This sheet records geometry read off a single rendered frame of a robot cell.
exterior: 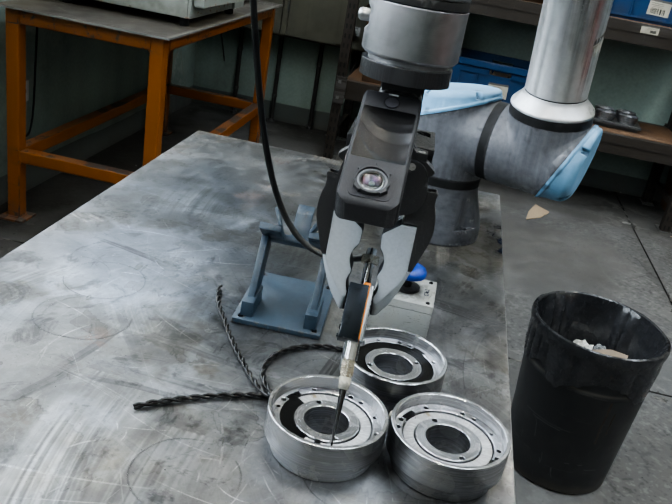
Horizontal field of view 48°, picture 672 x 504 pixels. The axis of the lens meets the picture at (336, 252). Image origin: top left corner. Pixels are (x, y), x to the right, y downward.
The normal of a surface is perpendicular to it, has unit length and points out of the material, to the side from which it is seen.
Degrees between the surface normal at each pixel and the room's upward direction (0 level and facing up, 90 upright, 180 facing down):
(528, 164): 100
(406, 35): 90
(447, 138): 91
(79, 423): 0
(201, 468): 0
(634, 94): 90
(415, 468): 90
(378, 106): 31
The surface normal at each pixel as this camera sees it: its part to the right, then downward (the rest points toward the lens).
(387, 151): 0.07, -0.58
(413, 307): -0.18, 0.37
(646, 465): 0.16, -0.90
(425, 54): 0.18, 0.43
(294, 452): -0.48, 0.28
